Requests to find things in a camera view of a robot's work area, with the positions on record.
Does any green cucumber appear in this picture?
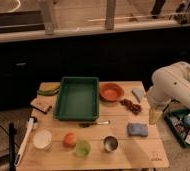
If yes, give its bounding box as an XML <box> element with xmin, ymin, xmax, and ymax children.
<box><xmin>37</xmin><ymin>89</ymin><xmax>59</xmax><ymax>96</ymax></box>

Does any white handled brush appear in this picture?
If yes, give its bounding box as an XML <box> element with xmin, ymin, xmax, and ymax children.
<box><xmin>14</xmin><ymin>117</ymin><xmax>34</xmax><ymax>166</ymax></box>

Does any brown wooden block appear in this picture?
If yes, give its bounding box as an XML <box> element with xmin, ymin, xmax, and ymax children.
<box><xmin>30</xmin><ymin>98</ymin><xmax>52</xmax><ymax>114</ymax></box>

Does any metal cup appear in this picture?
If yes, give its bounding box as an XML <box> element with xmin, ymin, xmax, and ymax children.
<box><xmin>103</xmin><ymin>136</ymin><xmax>118</xmax><ymax>152</ymax></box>

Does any orange bowl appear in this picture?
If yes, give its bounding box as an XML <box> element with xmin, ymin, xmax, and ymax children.
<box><xmin>100</xmin><ymin>83</ymin><xmax>124</xmax><ymax>102</ymax></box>

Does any yellow banana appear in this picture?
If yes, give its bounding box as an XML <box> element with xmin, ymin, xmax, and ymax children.
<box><xmin>39</xmin><ymin>83</ymin><xmax>59</xmax><ymax>92</ymax></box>

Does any black pole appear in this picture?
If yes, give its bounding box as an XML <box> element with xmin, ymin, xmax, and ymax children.
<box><xmin>9</xmin><ymin>123</ymin><xmax>16</xmax><ymax>171</ymax></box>

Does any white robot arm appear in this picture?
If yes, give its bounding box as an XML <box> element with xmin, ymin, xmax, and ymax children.
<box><xmin>147</xmin><ymin>62</ymin><xmax>190</xmax><ymax>125</ymax></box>

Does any blue sponge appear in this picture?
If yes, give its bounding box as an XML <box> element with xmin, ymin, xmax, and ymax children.
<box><xmin>127</xmin><ymin>123</ymin><xmax>148</xmax><ymax>137</ymax></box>

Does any green plastic tray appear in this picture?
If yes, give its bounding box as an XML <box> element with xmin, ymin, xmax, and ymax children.
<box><xmin>53</xmin><ymin>77</ymin><xmax>99</xmax><ymax>122</ymax></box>

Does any green bin with items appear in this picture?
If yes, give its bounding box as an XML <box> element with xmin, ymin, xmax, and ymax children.
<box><xmin>164</xmin><ymin>109</ymin><xmax>190</xmax><ymax>148</ymax></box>

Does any green cup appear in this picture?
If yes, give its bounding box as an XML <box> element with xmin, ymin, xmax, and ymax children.
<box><xmin>74</xmin><ymin>140</ymin><xmax>91</xmax><ymax>157</ymax></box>

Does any bunch of dark grapes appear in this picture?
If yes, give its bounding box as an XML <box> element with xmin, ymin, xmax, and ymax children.
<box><xmin>120</xmin><ymin>99</ymin><xmax>142</xmax><ymax>115</ymax></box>

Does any light blue cloth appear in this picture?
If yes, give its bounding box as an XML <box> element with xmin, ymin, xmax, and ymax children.
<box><xmin>132</xmin><ymin>88</ymin><xmax>145</xmax><ymax>102</ymax></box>

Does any white round container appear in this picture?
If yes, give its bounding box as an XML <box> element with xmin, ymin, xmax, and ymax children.
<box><xmin>33</xmin><ymin>130</ymin><xmax>52</xmax><ymax>150</ymax></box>

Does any orange tomato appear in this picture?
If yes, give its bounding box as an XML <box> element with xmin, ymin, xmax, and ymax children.
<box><xmin>63</xmin><ymin>133</ymin><xmax>77</xmax><ymax>148</ymax></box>

